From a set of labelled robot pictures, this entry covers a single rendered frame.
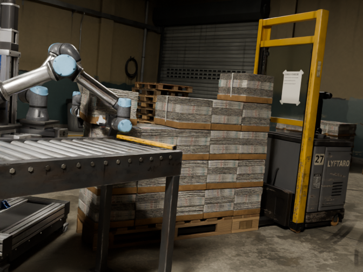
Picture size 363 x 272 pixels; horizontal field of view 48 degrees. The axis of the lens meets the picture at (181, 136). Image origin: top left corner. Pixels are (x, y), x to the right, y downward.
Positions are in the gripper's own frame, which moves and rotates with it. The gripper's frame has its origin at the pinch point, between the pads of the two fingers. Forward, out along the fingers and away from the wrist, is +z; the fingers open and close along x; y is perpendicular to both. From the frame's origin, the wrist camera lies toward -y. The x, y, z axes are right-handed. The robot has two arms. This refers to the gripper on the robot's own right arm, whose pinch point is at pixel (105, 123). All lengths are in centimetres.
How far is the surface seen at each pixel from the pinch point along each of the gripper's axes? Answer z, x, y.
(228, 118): 6, -99, 8
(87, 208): 20, 1, -61
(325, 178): -7, -202, -38
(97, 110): 3.8, 4.7, 8.0
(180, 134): 5, -58, -6
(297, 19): 15, -168, 96
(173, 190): -77, -10, -24
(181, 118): 5, -58, 6
